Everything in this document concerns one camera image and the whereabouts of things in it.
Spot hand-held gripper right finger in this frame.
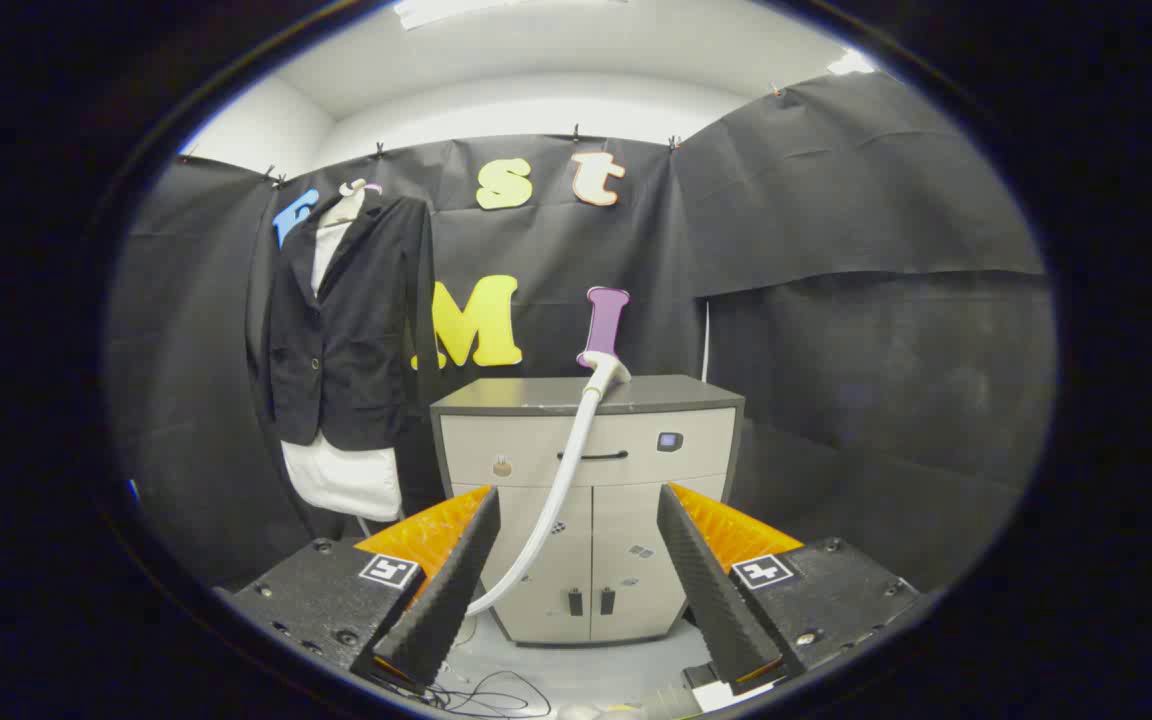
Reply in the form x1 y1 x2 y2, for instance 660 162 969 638
656 482 925 696

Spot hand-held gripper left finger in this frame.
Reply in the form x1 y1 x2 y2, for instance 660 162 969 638
221 485 502 693

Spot white garment steamer head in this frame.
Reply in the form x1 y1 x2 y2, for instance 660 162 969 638
464 350 633 617

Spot black suit jacket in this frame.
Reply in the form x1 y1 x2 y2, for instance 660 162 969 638
261 195 437 451

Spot grey cabinet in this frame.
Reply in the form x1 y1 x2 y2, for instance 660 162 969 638
430 375 745 646

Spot black backdrop cloth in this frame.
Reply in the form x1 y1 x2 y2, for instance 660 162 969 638
106 72 1057 601

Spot black floor cables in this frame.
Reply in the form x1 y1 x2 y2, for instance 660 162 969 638
376 665 553 719

